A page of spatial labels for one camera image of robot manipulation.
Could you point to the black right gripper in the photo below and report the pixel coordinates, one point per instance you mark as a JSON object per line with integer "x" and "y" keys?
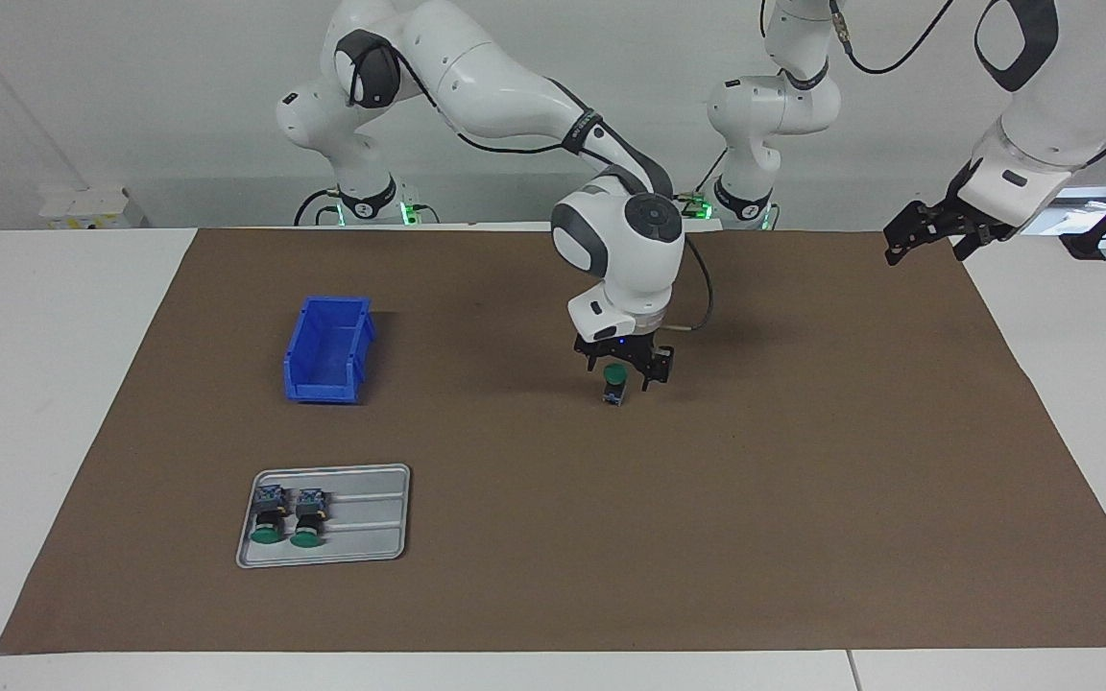
{"x": 635, "y": 347}

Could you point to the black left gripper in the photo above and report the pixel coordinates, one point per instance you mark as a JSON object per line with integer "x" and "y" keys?
{"x": 971, "y": 219}

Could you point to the green push button switch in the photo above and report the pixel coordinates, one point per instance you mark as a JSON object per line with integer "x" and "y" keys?
{"x": 616, "y": 372}
{"x": 270, "y": 499}
{"x": 309, "y": 513}

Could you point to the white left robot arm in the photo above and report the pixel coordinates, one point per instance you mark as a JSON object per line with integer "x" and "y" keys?
{"x": 1062, "y": 106}

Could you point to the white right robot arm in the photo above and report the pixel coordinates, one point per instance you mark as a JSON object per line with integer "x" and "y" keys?
{"x": 495, "y": 77}

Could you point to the white background clutter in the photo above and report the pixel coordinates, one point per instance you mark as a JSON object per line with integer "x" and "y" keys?
{"x": 1081, "y": 203}

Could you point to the brown paper mat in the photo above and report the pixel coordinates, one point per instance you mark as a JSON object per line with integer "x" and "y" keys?
{"x": 611, "y": 528}

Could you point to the grey metal tray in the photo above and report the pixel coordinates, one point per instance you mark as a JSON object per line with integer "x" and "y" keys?
{"x": 371, "y": 509}

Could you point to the blue plastic bin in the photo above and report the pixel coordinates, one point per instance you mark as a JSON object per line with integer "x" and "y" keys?
{"x": 308, "y": 389}

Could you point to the white cardboard box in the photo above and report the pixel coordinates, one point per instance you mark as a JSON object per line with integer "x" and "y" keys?
{"x": 92, "y": 206}

